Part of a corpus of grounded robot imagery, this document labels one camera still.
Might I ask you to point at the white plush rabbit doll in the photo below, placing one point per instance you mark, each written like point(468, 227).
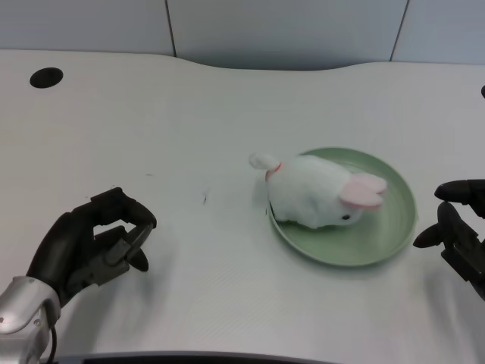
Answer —
point(322, 197)

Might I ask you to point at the green round plate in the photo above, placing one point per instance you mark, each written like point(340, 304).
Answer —
point(379, 231)

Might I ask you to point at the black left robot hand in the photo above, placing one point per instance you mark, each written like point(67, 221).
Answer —
point(76, 250)

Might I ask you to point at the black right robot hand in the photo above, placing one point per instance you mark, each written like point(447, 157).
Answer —
point(458, 235)

